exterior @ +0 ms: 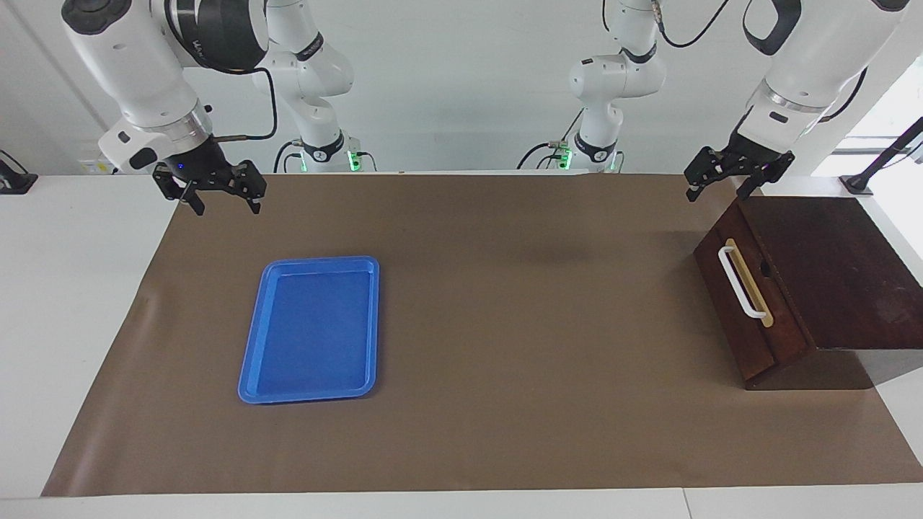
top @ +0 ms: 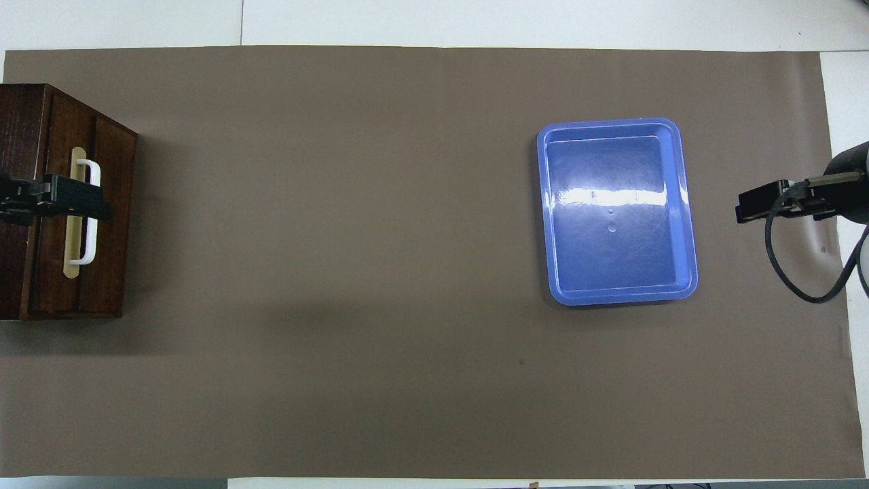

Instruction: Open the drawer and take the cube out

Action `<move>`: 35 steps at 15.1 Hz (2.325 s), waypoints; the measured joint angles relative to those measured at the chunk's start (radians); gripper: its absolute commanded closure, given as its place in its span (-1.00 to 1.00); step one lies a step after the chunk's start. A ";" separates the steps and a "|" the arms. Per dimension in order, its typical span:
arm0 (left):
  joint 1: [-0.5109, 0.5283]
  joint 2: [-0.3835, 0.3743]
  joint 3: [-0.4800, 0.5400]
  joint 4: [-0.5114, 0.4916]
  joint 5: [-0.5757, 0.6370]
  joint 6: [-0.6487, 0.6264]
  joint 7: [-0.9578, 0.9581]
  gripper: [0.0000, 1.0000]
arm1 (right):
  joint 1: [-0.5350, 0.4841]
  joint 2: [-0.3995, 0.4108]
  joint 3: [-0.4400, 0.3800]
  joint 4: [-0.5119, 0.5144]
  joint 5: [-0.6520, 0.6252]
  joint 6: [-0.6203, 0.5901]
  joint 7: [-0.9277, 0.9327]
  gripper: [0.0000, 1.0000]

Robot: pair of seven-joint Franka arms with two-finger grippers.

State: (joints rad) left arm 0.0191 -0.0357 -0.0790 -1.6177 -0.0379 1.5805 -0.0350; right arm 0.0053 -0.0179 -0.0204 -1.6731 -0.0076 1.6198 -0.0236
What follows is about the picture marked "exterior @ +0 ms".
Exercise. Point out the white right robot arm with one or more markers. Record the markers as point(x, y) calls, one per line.
point(130, 58)

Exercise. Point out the brown paper table mat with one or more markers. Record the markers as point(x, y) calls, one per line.
point(505, 360)

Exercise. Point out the yellow warning sticker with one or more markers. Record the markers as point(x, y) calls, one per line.
point(97, 167)

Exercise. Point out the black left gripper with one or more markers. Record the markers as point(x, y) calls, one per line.
point(753, 155)

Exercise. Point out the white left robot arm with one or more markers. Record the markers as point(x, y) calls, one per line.
point(822, 58)

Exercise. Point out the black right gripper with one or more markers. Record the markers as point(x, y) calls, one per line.
point(196, 164)

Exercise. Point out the dark wooden drawer cabinet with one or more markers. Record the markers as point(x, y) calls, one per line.
point(851, 274)

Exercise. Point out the blue plastic tray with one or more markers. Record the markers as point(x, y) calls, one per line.
point(310, 331)

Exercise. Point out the black clamp mount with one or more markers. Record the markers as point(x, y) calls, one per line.
point(14, 180)

